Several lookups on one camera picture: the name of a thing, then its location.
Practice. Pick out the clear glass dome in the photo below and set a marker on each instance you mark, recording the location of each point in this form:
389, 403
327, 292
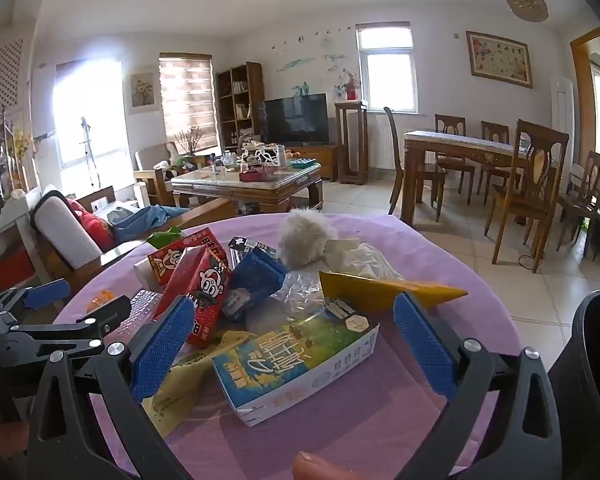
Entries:
300, 292

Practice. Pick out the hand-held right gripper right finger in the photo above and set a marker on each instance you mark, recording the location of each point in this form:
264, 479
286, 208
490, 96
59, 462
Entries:
425, 345

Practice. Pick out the yellow snack packet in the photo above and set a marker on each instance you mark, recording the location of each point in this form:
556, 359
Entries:
375, 292

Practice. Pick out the red flower pot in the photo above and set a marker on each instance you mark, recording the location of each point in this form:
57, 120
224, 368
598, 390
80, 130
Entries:
351, 94

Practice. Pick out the pale yellow wrapper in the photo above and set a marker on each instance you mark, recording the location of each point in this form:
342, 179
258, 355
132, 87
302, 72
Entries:
175, 400

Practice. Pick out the wooden armchair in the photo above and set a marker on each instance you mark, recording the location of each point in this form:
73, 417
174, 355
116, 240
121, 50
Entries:
152, 157

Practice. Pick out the orange packet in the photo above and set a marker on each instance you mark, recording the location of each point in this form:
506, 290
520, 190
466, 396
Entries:
100, 302

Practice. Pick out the white lattice panel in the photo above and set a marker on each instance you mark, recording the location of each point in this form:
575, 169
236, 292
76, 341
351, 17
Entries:
5, 75

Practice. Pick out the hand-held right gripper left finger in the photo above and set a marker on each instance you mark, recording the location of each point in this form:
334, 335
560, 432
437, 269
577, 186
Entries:
162, 345

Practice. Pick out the black television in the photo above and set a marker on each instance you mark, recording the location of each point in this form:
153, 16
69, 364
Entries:
295, 117

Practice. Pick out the white ornate fruit stand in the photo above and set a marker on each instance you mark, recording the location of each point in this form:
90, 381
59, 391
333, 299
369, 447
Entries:
260, 152

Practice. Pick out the white standing air conditioner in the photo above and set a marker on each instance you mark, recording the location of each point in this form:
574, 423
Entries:
562, 105

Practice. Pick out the red tray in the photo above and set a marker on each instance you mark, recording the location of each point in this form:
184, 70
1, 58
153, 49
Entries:
252, 176

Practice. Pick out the purple tablecloth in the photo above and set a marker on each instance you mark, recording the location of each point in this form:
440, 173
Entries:
355, 435

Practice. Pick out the sunflower painting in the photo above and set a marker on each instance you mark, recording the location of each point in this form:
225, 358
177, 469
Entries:
143, 91

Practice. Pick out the wooden sofa grey cushion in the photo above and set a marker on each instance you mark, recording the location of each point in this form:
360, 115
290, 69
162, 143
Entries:
60, 230

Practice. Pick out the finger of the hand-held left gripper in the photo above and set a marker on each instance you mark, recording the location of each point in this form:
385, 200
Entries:
95, 317
45, 292

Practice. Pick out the framed flower picture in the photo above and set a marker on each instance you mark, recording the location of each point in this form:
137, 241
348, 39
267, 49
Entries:
500, 59

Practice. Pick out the white fluffy ball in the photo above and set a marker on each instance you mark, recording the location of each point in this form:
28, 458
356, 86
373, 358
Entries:
305, 237

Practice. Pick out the small window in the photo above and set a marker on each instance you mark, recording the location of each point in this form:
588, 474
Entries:
387, 80

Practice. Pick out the red cushion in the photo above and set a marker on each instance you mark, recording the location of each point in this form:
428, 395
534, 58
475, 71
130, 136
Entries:
92, 225

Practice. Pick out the red cartoon carton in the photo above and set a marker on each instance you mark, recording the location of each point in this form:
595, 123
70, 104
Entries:
175, 260
207, 290

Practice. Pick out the blue cloth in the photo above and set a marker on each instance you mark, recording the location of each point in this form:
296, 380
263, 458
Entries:
150, 220

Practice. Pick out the black bin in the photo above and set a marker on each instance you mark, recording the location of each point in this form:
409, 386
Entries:
590, 370

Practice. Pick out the large bright window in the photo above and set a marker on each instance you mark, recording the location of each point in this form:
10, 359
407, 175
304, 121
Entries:
95, 110

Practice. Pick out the wooden coffee table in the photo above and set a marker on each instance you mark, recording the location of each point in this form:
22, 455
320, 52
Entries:
280, 185

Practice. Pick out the white storage shelf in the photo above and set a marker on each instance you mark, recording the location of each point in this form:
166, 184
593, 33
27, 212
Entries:
15, 205

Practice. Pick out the small white box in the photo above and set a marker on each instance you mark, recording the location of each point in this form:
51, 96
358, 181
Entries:
141, 272

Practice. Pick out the blue green milk carton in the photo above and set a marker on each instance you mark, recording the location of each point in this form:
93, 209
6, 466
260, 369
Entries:
290, 365

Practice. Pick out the white bottle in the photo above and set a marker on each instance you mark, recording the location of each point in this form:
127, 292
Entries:
280, 154

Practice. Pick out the person's right hand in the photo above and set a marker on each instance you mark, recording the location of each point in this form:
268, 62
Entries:
320, 467

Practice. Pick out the tall wooden plant stand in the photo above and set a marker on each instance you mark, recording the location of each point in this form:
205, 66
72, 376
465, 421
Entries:
351, 106

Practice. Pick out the clear plastic bag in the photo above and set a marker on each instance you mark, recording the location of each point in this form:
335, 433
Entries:
365, 260

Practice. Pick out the wooden dining chair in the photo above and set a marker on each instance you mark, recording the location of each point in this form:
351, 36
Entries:
597, 160
542, 132
450, 125
495, 132
391, 135

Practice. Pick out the black white packet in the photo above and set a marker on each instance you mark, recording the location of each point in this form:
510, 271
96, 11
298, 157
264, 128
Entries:
247, 245

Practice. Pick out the white radiator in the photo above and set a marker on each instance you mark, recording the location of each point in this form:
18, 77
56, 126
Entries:
380, 145

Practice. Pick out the striped window blinds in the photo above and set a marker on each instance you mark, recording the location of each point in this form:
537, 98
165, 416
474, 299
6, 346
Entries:
187, 100

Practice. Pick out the blue tissue pack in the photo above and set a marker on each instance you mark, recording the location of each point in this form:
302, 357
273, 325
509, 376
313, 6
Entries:
257, 270

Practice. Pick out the wooden dining table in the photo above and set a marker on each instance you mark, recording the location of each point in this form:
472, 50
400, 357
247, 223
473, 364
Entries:
455, 152

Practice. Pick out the wooden door frame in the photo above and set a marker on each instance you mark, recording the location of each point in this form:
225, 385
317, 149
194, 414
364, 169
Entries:
579, 85

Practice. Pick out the teal tray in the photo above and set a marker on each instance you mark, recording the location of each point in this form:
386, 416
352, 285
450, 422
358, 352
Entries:
302, 163

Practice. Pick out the wooden television stand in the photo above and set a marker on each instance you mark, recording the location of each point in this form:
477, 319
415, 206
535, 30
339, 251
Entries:
325, 160

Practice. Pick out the vase with branches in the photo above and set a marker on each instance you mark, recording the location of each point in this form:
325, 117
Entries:
187, 142

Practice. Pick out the wooden bookshelf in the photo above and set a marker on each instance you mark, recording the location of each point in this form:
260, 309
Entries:
225, 110

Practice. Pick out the red storage box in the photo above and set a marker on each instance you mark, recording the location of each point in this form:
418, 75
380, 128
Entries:
12, 270

